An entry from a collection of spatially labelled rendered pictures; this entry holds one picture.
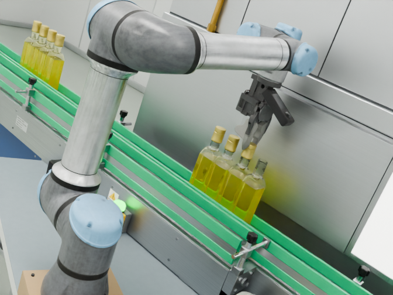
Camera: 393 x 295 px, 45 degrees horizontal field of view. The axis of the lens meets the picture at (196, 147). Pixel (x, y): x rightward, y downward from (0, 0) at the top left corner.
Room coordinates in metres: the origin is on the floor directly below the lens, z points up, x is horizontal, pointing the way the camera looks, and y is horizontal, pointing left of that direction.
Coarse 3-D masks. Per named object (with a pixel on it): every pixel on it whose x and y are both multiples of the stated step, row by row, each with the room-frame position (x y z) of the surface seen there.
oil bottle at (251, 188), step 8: (248, 176) 1.28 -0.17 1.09; (240, 184) 1.28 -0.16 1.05; (248, 184) 1.27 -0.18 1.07; (256, 184) 1.26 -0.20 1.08; (264, 184) 1.29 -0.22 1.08; (240, 192) 1.28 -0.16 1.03; (248, 192) 1.27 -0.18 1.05; (256, 192) 1.26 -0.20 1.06; (240, 200) 1.27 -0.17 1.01; (248, 200) 1.26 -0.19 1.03; (256, 200) 1.28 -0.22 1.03; (232, 208) 1.28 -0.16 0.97; (240, 208) 1.27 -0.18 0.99; (248, 208) 1.26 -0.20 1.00; (240, 216) 1.26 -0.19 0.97; (248, 216) 1.27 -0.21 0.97
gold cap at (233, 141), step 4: (232, 136) 1.35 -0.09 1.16; (236, 136) 1.36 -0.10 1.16; (228, 140) 1.35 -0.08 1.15; (232, 140) 1.34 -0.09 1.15; (236, 140) 1.34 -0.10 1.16; (228, 144) 1.35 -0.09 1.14; (232, 144) 1.34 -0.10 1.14; (236, 144) 1.35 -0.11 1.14; (228, 148) 1.34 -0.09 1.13; (232, 148) 1.34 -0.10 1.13
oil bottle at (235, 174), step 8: (232, 168) 1.32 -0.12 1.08; (240, 168) 1.31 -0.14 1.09; (248, 168) 1.34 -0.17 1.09; (232, 176) 1.31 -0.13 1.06; (240, 176) 1.30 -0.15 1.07; (224, 184) 1.32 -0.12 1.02; (232, 184) 1.30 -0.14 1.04; (224, 192) 1.31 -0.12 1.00; (232, 192) 1.30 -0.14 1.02; (216, 200) 1.32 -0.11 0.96; (224, 200) 1.31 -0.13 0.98; (232, 200) 1.29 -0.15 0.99
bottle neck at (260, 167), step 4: (260, 160) 1.30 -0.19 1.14; (264, 160) 1.30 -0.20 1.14; (256, 164) 1.29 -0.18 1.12; (260, 164) 1.28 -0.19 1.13; (264, 164) 1.28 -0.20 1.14; (256, 168) 1.28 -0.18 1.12; (260, 168) 1.28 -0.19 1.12; (264, 168) 1.28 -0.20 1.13; (256, 172) 1.28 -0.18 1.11; (260, 172) 1.28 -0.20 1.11; (256, 176) 1.28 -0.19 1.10; (260, 176) 1.28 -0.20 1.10
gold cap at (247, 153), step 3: (252, 144) 1.33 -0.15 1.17; (255, 144) 1.34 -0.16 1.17; (249, 147) 1.31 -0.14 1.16; (252, 147) 1.31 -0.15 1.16; (255, 147) 1.32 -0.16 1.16; (243, 150) 1.32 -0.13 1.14; (246, 150) 1.32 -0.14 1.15; (249, 150) 1.31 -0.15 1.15; (252, 150) 1.32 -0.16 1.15; (243, 153) 1.32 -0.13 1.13; (246, 153) 1.31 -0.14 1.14; (249, 153) 1.31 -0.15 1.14; (252, 153) 1.32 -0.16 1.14; (243, 156) 1.32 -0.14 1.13; (246, 156) 1.31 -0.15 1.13; (249, 156) 1.31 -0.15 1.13; (252, 156) 1.32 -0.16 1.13; (249, 159) 1.32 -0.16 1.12
